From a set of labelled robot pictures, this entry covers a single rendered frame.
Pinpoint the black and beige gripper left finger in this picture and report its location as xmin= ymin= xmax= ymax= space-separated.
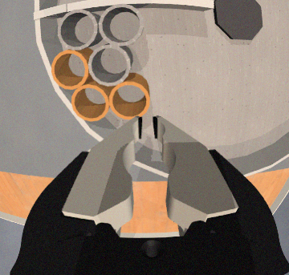
xmin=10 ymin=115 xmax=142 ymax=275

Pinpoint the bronze bushing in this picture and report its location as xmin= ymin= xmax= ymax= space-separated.
xmin=71 ymin=77 xmax=114 ymax=121
xmin=109 ymin=73 xmax=150 ymax=119
xmin=51 ymin=48 xmax=93 ymax=90

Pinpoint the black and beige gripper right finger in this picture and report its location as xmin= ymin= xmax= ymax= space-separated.
xmin=153 ymin=115 xmax=289 ymax=275

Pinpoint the grey metal sleeve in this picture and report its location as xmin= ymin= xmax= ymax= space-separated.
xmin=88 ymin=43 xmax=133 ymax=87
xmin=99 ymin=4 xmax=144 ymax=47
xmin=58 ymin=9 xmax=103 ymax=51

